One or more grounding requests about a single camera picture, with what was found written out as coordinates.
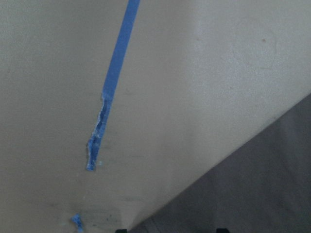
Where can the dark brown t-shirt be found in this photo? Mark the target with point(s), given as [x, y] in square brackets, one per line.
[263, 187]

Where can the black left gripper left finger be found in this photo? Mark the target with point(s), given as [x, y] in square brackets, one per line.
[121, 231]

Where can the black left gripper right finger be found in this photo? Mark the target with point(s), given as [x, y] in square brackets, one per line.
[221, 230]

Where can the blue tape line lengthwise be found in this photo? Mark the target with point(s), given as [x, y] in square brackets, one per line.
[111, 81]

